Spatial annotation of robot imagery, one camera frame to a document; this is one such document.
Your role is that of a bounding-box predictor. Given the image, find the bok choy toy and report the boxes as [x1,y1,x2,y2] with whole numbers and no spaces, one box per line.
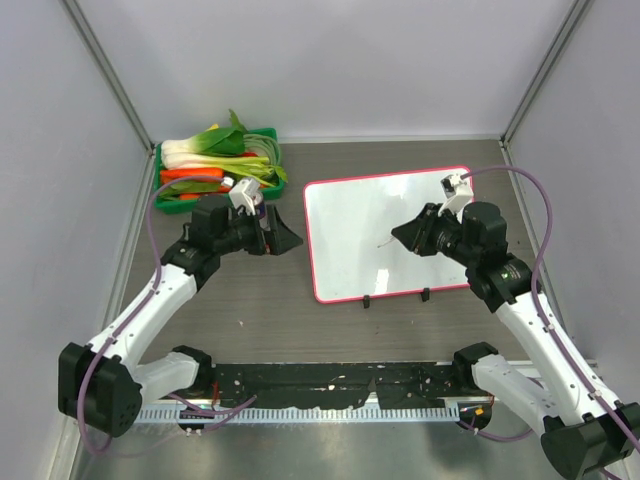
[160,109,249,157]

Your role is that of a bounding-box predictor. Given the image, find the white slotted cable duct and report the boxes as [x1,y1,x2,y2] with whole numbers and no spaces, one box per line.
[134,402,460,427]

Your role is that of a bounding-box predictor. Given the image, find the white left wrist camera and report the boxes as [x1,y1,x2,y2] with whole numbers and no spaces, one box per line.
[229,177,263,216]

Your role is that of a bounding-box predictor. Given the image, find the green plastic tray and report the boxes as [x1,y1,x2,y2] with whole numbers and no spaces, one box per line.
[152,126,290,216]

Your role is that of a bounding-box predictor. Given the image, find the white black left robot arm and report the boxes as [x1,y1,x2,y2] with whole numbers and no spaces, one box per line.
[58,195,303,438]

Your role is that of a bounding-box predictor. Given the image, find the green leaf vegetable toy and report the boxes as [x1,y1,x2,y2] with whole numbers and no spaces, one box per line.
[159,180,220,201]

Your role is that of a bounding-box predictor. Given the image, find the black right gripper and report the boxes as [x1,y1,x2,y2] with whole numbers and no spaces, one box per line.
[392,202,480,267]

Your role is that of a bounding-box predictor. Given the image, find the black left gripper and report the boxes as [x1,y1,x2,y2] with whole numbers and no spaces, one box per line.
[214,204,301,255]

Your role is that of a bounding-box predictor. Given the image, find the white marker with pink cap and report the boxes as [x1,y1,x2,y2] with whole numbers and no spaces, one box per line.
[377,237,396,248]

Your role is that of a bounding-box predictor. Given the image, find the pink framed whiteboard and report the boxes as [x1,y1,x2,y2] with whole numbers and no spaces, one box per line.
[303,166,469,304]

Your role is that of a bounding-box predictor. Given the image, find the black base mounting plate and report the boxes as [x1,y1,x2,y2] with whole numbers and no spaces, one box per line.
[154,360,501,410]

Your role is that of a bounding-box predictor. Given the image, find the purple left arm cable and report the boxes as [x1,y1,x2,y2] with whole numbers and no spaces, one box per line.
[78,174,258,455]

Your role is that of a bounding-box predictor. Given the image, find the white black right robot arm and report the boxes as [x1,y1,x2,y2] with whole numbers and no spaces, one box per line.
[391,202,639,479]

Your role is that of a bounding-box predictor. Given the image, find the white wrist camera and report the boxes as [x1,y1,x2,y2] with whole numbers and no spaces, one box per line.
[229,177,263,216]
[438,174,474,217]

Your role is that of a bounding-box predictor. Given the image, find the green onion toy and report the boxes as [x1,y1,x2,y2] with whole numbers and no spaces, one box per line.
[161,154,288,187]

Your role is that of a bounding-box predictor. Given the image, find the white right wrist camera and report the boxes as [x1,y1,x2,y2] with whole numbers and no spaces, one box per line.
[438,174,474,217]

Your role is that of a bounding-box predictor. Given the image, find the orange carrot toy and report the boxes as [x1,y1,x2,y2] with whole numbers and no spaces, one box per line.
[160,167,225,183]

